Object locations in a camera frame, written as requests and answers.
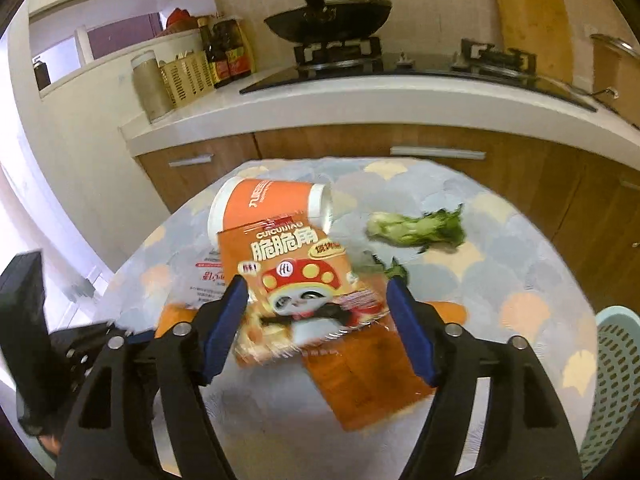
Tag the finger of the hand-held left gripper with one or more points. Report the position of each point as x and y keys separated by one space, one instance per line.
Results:
x=80 y=347

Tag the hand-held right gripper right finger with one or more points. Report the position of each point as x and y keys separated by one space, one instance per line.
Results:
x=410 y=340

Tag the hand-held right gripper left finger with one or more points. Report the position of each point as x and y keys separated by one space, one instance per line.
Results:
x=225 y=332

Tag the orange wrapper scrap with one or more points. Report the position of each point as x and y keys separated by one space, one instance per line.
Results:
x=175 y=317
x=447 y=311

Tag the white red-print wrapper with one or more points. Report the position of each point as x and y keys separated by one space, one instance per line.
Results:
x=207 y=275

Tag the orange wrapper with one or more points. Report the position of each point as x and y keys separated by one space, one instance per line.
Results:
x=365 y=385

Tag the small green leaf scrap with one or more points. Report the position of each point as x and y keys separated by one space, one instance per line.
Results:
x=395 y=271

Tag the orange panda snack packet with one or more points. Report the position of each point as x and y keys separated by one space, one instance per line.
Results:
x=300 y=270

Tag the green lettuce piece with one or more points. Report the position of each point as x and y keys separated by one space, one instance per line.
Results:
x=410 y=230

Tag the orange and white paper cup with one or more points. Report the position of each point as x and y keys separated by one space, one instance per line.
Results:
x=270 y=200

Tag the light blue plastic basket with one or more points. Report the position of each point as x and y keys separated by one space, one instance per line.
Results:
x=615 y=360

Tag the fan-pattern tablecloth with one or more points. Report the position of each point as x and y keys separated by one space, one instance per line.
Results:
x=500 y=260

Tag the wooden base cabinet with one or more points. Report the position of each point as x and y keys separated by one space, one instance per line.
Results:
x=540 y=185

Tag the white kitchen countertop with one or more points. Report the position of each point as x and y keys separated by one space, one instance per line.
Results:
x=350 y=110

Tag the clear jar with white lid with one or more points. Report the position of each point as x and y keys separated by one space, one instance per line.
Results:
x=150 y=90

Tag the yellow plastic utensil basket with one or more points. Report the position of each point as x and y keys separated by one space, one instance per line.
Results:
x=187 y=80

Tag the black glass gas stove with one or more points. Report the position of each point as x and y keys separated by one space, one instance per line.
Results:
x=425 y=80

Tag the dark sauce bottle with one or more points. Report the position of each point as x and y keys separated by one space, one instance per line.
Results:
x=209 y=60

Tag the red-label oil bottle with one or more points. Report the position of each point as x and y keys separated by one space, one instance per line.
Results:
x=226 y=55
x=242 y=50

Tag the black burner grate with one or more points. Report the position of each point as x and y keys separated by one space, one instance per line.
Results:
x=495 y=57
x=337 y=55

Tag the red plastic bag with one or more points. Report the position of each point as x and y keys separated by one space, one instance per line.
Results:
x=182 y=19

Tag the black wok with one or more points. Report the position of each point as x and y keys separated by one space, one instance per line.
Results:
x=330 y=22

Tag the brown rice cooker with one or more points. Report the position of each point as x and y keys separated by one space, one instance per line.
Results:
x=617 y=80

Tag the wooden cutting board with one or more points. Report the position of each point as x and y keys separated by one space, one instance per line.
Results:
x=530 y=20

